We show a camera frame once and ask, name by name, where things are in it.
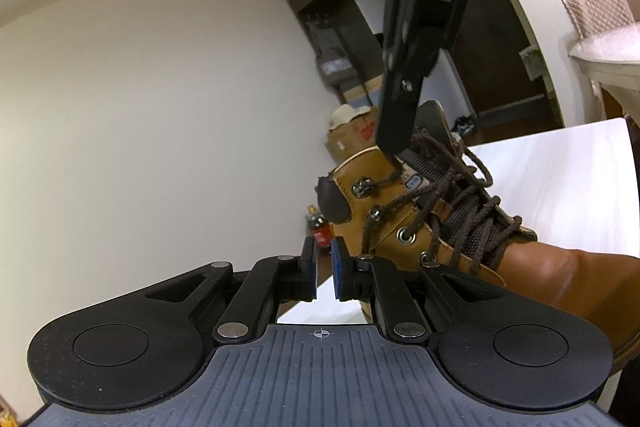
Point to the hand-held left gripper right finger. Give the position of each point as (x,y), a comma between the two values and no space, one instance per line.
(337,272)

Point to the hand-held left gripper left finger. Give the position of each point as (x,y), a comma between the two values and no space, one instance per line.
(314,272)

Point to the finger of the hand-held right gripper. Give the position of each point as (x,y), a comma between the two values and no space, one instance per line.
(400,117)

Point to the brown leather boot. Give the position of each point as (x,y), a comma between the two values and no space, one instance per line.
(550,282)

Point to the row of light shoes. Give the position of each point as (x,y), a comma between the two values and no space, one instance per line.
(464,126)

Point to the row of cooking oil bottles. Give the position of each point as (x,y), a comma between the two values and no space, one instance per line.
(319,227)

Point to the red print cardboard box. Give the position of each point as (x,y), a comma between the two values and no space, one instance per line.
(350,139)

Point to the grey hanging bag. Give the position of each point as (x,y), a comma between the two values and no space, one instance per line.
(336,66)

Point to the white and black cabinet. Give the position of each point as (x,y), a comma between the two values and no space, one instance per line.
(345,17)

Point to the dark wooden door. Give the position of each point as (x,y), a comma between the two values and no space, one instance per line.
(505,57)

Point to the pink quilted cushion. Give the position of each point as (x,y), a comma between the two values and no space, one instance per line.
(597,9)

